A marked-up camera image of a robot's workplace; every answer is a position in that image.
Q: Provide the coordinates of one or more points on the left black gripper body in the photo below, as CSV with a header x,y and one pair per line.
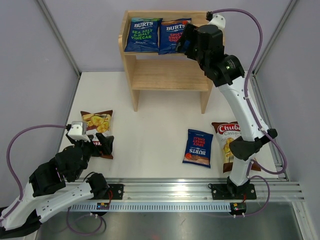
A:
x,y
86,146

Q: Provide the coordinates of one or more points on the Burts sea salt vinegar bag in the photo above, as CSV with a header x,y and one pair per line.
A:
x,y
143,35

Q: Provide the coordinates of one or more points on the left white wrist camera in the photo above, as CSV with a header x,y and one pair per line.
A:
x,y
78,131

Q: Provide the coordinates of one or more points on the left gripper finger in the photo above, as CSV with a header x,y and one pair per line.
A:
x,y
96,143
106,143

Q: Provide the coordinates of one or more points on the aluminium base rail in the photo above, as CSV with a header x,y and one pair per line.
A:
x,y
195,189

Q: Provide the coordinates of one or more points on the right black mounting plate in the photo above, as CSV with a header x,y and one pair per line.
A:
x,y
226,191

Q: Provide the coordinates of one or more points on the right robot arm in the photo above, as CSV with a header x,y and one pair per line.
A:
x,y
228,75

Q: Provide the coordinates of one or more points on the upside-down Burts chilli bag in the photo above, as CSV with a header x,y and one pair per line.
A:
x,y
198,148

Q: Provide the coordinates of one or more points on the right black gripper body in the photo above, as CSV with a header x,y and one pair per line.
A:
x,y
199,54

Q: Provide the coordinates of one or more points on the wooden two-tier shelf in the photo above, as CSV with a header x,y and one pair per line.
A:
x,y
149,71

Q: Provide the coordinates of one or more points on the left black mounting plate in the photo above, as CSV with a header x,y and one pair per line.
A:
x,y
115,191

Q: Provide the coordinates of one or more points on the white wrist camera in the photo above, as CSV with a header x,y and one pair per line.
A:
x,y
216,19
78,131

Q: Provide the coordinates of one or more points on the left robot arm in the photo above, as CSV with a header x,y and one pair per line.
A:
x,y
38,203

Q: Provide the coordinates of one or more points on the chuba cassava chips bag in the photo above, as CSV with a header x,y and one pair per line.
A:
x,y
99,122
226,132

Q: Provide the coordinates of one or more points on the Burts spicy sweet chilli bag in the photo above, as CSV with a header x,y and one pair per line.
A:
x,y
169,33

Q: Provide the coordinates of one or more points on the white slotted cable duct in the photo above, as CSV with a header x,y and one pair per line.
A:
x,y
152,207

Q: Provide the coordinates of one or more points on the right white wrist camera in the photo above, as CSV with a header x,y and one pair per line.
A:
x,y
216,19

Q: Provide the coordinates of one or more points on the black mounting plate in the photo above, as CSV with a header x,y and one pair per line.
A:
x,y
226,191
115,191

